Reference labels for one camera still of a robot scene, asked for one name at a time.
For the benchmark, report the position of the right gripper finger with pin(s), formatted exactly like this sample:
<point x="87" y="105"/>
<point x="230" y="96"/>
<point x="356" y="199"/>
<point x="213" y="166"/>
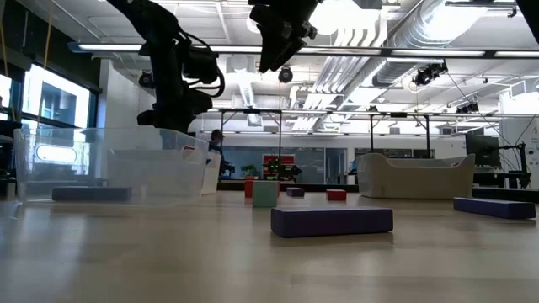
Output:
<point x="292" y="49"/>
<point x="271" y="52"/>

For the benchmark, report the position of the red block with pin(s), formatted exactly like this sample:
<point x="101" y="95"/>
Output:
<point x="189" y="148"/>
<point x="336" y="195"/>
<point x="248" y="189"/>

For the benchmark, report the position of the blue block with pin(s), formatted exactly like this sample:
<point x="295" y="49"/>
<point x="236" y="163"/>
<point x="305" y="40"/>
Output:
<point x="295" y="192"/>
<point x="92" y="193"/>
<point x="494" y="208"/>
<point x="332" y="221"/>

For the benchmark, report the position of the teal block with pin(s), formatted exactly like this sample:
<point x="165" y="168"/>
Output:
<point x="265" y="194"/>

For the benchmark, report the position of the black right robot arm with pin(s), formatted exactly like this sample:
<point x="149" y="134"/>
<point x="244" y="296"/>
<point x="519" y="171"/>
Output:
<point x="531" y="17"/>

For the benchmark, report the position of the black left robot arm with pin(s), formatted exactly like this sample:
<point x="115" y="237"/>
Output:
<point x="164" y="59"/>

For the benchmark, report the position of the person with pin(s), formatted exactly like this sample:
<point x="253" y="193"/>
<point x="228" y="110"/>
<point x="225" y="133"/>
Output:
<point x="217" y="143"/>

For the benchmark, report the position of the white plastic bin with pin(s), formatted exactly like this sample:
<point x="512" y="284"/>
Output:
<point x="210" y="172"/>

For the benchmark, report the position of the long ceiling light bar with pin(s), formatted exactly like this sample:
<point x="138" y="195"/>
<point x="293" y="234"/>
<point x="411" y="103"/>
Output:
<point x="109" y="47"/>
<point x="438" y="53"/>
<point x="518" y="54"/>

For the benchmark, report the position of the small green potted plant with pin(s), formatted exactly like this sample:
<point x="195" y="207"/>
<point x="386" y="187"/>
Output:
<point x="249" y="170"/>

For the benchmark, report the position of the large window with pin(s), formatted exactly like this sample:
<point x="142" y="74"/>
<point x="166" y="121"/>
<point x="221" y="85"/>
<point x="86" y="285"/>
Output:
<point x="54" y="97"/>
<point x="5" y="97"/>

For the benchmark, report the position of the black background robot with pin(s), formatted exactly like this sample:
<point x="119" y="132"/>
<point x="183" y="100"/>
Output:
<point x="286" y="171"/>

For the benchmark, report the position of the clear plastic bin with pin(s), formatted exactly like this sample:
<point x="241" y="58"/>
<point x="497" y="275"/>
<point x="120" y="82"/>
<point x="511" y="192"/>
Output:
<point x="63" y="177"/>

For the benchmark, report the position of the light grey plastic bin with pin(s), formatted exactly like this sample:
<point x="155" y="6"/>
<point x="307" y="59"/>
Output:
<point x="414" y="181"/>

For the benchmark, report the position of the black computer monitor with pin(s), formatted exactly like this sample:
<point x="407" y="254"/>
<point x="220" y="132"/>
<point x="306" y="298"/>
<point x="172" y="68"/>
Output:
<point x="482" y="149"/>

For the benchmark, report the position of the black ceiling-mounted camera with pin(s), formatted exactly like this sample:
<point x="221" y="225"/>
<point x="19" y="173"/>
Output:
<point x="285" y="75"/>
<point x="467" y="108"/>
<point x="427" y="75"/>
<point x="146" y="80"/>

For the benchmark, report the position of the black metal rig frame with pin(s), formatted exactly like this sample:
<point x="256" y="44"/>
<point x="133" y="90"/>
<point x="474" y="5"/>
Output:
<point x="252" y="111"/>
<point x="398" y="114"/>

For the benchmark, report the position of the red wall sign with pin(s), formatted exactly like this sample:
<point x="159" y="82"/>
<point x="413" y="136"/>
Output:
<point x="288" y="158"/>

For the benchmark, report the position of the silver ceiling duct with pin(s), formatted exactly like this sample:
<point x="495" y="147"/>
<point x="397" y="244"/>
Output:
<point x="421" y="25"/>

